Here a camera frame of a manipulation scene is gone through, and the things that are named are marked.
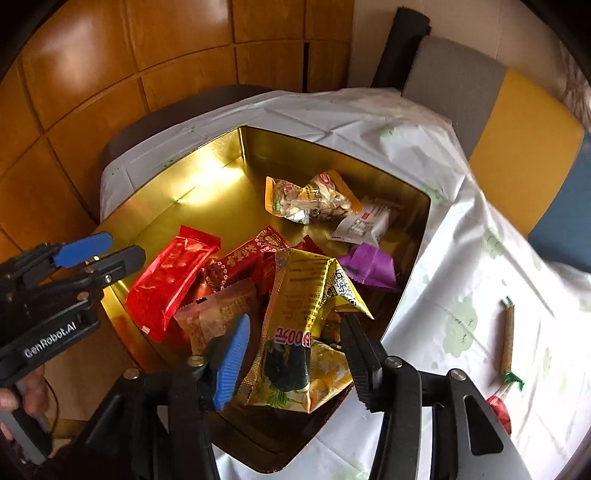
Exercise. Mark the dark red patterned snack packet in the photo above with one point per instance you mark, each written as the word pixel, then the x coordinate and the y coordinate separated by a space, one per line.
pixel 244 261

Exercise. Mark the long brown snack stick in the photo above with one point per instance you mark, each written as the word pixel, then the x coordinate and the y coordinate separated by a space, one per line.
pixel 508 337

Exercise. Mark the blue seat cushion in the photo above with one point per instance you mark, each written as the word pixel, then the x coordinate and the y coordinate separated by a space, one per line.
pixel 568 217

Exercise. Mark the gold tin box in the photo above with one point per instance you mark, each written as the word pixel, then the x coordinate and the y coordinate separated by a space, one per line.
pixel 207 194

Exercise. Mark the purple snack packet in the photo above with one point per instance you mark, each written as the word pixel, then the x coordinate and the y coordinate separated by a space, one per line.
pixel 369 267

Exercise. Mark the person's left hand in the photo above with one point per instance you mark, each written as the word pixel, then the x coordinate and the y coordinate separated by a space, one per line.
pixel 32 392

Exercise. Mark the white snack packet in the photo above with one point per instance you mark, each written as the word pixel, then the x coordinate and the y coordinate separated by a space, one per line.
pixel 364 224

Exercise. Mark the orange-edged clear nut packet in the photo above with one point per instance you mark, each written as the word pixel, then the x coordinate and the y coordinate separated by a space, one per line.
pixel 286 198
pixel 328 194

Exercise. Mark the beige curtain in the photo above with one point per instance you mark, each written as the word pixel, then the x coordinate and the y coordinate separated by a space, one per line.
pixel 577 97

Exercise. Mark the round red wrapped snack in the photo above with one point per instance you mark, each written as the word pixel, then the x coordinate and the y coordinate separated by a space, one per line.
pixel 501 410

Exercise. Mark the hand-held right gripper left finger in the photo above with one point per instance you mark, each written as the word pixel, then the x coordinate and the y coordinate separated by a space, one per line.
pixel 233 364

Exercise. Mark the black chair back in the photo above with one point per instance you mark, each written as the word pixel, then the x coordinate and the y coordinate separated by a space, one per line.
pixel 399 46

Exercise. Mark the small red zigzag-edged packet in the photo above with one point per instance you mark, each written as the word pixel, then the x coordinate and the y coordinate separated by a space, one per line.
pixel 308 245

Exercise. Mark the grey seat cushion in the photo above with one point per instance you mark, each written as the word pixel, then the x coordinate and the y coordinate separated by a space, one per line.
pixel 452 83

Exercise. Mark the shiny red snack packet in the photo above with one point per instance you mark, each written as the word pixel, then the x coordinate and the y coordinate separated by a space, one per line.
pixel 171 281

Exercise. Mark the large yellow snack packet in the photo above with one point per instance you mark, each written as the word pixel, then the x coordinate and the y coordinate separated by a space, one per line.
pixel 300 295

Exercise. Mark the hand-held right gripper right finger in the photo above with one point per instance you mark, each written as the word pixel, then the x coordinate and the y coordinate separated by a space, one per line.
pixel 360 369

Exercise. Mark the yellow seat cushion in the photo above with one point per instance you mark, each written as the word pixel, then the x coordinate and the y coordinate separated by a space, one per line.
pixel 521 147

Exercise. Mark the brown orange snack packet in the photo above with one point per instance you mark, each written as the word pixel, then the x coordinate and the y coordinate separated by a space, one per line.
pixel 217 314

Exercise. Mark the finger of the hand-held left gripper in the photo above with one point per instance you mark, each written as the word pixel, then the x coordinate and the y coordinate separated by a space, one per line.
pixel 120 263
pixel 83 249

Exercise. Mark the white green-print tablecloth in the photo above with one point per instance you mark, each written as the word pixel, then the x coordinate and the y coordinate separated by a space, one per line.
pixel 461 258

